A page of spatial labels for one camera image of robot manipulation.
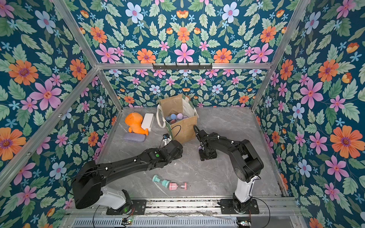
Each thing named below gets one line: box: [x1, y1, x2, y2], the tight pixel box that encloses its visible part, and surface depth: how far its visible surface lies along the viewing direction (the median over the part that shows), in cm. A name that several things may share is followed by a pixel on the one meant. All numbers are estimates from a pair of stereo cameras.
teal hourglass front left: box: [152, 174, 171, 189], surface depth 82 cm
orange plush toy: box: [124, 112, 149, 136], surface depth 105 cm
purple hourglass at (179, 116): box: [176, 113, 183, 120], surface depth 105 cm
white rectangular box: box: [141, 113, 155, 132], surface depth 107 cm
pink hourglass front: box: [168, 181, 188, 191], surface depth 80 cm
